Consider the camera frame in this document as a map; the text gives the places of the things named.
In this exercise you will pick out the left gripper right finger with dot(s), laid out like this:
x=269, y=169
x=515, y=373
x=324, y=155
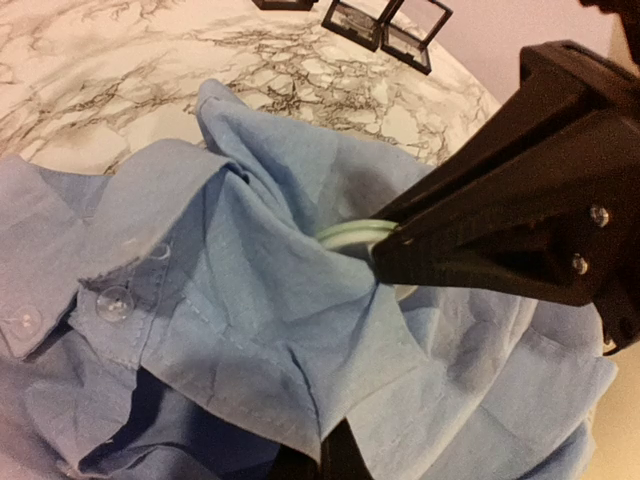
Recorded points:
x=345, y=450

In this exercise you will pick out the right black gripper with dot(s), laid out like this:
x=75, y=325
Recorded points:
x=542, y=202

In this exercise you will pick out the open black frame box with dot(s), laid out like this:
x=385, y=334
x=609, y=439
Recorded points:
x=408, y=48

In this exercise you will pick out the blue button-up shirt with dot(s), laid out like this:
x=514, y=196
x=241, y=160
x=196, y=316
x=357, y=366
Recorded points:
x=179, y=320

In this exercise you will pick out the upright black frame box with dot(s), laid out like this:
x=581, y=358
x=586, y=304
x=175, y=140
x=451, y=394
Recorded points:
x=285, y=5

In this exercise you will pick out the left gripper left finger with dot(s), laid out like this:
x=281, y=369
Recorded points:
x=291, y=464

